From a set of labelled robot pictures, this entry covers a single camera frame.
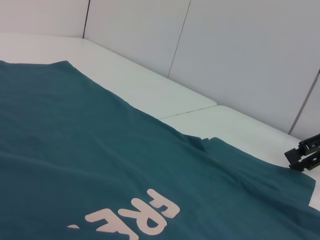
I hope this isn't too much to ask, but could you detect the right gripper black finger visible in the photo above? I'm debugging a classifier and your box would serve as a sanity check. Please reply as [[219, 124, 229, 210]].
[[288, 150, 320, 173], [284, 133, 320, 164]]

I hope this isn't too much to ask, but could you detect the teal t-shirt with FREE print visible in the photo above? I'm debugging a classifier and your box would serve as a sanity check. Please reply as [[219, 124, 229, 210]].
[[0, 59, 320, 240]]

